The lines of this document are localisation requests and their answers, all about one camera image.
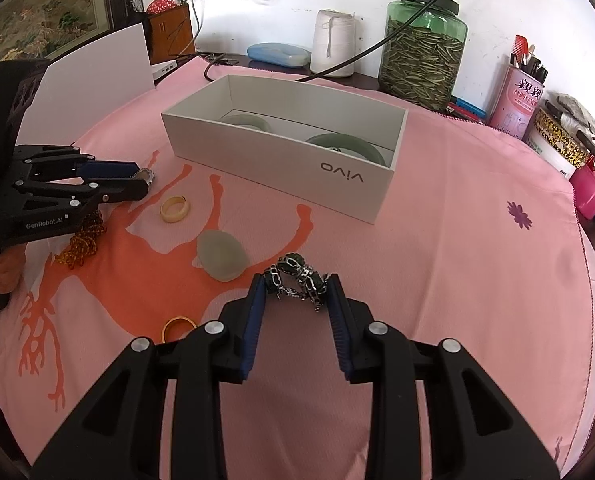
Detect amber beaded tassel pendant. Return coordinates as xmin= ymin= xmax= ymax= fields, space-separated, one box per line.
xmin=55 ymin=210 xmax=106 ymax=269

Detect cream bone ring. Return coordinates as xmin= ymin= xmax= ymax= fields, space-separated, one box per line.
xmin=158 ymin=194 xmax=192 ymax=226

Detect gold ring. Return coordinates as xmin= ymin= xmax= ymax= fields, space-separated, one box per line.
xmin=160 ymin=314 xmax=199 ymax=345

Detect pale jade pendant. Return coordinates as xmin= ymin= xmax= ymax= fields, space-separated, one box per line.
xmin=198 ymin=230 xmax=250 ymax=283

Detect pale jade bangle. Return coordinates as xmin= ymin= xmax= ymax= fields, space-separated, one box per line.
xmin=220 ymin=113 xmax=272 ymax=133

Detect silver chain watch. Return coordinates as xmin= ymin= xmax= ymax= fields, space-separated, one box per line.
xmin=262 ymin=252 xmax=328 ymax=312

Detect large green jade bangle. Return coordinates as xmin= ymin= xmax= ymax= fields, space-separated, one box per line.
xmin=307 ymin=133 xmax=386 ymax=166

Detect white board panel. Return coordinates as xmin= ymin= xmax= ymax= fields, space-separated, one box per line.
xmin=16 ymin=24 xmax=154 ymax=145

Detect framed landscape painting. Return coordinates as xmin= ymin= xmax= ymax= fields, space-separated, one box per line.
xmin=0 ymin=0 xmax=111 ymax=62

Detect brown wooden box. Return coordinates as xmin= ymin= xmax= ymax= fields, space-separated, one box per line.
xmin=148 ymin=4 xmax=195 ymax=64

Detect pink printed tablecloth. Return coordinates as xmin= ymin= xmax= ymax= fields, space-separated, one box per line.
xmin=0 ymin=62 xmax=595 ymax=472

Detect blue glasses case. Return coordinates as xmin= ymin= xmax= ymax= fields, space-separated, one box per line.
xmin=247 ymin=42 xmax=311 ymax=68

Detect white vivo cardboard box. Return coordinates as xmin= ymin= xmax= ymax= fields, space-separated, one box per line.
xmin=162 ymin=75 xmax=408 ymax=223

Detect pink plastic container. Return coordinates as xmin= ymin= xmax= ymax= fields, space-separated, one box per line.
xmin=570 ymin=162 xmax=595 ymax=220

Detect yellow patterned round tin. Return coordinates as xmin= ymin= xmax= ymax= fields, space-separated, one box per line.
xmin=523 ymin=107 xmax=589 ymax=180

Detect pink pen holder can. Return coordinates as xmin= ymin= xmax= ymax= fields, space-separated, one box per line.
xmin=488 ymin=35 xmax=548 ymax=139

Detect green glass jar of seeds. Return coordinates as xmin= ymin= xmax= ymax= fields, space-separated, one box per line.
xmin=378 ymin=0 xmax=468 ymax=112

